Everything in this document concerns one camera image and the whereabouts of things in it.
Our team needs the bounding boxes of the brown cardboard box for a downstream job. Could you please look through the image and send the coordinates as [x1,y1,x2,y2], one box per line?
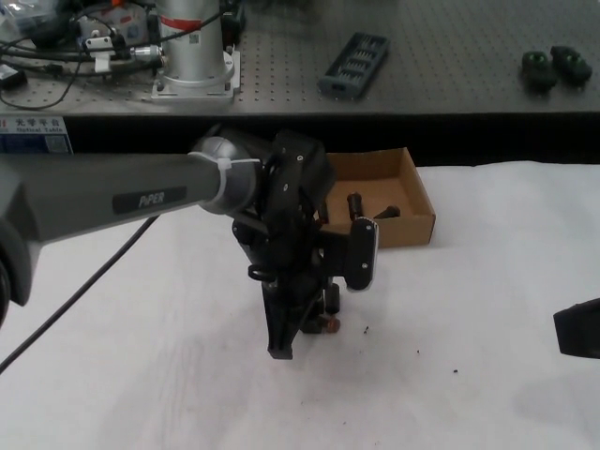
[322,146,438,250]

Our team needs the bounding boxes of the small black box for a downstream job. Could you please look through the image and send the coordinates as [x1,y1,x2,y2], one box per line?
[0,65,28,89]

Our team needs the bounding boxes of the copper-tipped bolt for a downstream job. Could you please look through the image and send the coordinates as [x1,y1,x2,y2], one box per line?
[304,316,342,335]

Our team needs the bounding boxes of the black cylindrical sleeve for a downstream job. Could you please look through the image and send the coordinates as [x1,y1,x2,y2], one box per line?
[324,284,342,315]

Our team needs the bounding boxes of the black bolt with sleeve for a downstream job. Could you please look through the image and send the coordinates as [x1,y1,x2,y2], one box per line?
[346,191,366,222]

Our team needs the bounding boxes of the white zip tie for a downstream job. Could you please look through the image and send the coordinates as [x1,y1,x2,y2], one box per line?
[188,151,262,203]

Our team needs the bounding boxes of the grey screwdriver bit case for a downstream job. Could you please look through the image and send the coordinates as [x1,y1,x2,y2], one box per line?
[317,32,392,100]

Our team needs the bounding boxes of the silver-white machine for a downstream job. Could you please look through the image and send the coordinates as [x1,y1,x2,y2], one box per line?
[150,0,242,102]

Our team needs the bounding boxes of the metal bench with holes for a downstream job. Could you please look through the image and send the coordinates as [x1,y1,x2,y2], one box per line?
[0,0,600,119]

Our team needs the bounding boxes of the blue and white label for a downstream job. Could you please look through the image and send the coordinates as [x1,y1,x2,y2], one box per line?
[0,113,76,156]

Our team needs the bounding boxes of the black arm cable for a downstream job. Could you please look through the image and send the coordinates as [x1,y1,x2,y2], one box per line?
[0,216,157,374]

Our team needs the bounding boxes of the white plastic bracket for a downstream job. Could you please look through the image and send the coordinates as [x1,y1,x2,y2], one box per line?
[83,36,116,74]

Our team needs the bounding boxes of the black bench cable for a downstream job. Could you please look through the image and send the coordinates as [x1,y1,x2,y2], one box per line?
[0,39,137,76]

